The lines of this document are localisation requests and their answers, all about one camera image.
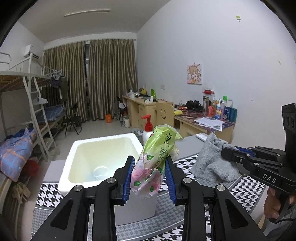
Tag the person's right forearm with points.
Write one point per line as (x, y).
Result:
(289, 230)

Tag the brown curtain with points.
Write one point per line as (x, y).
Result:
(69, 81)
(111, 78)

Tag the houndstooth blanket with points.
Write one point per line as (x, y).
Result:
(46, 194)

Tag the blue plaid quilt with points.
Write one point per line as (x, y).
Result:
(16, 153)

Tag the wooden chair with smiley cutout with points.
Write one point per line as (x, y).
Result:
(163, 115)

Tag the white pump bottle red top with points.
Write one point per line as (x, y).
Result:
(146, 136)

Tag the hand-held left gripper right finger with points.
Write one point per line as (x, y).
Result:
(171, 183)

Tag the wooden desk with patterned cloth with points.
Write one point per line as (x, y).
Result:
(227, 133)

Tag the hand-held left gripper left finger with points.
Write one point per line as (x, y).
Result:
(128, 183)

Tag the ceiling light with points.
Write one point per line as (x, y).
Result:
(83, 13)

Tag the person's right hand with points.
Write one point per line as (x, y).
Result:
(271, 204)

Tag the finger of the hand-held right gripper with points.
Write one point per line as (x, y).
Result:
(266, 152)
(231, 155)

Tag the black folding chair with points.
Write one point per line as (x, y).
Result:
(74, 120)

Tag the white metal bunk bed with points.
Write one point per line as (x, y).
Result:
(11, 81)
(44, 82)

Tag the blue plaid mattress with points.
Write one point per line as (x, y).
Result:
(53, 113)

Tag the yellow bag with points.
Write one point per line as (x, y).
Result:
(178, 112)

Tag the printed papers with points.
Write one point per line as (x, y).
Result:
(209, 122)

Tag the white remote control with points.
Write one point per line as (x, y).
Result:
(201, 137)

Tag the hanging dark clothes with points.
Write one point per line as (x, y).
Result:
(61, 87)

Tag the grey towel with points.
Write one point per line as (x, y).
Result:
(212, 162)

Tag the black headphones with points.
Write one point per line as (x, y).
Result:
(194, 105)

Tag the plain wooden desk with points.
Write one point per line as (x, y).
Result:
(133, 111)

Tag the orange container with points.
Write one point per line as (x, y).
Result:
(108, 118)

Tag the cartoon wall poster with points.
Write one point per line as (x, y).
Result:
(194, 73)

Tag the cluster of toiletry bottles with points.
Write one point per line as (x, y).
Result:
(222, 111)

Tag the green floral tissue packet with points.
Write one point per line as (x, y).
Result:
(157, 153)

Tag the white foam box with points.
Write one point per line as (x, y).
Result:
(81, 157)

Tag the small white pot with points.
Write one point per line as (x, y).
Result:
(132, 95)

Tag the red cloth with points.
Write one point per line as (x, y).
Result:
(31, 166)

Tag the green bottle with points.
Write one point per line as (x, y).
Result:
(153, 93)

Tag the white air conditioner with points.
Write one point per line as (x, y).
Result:
(31, 50)

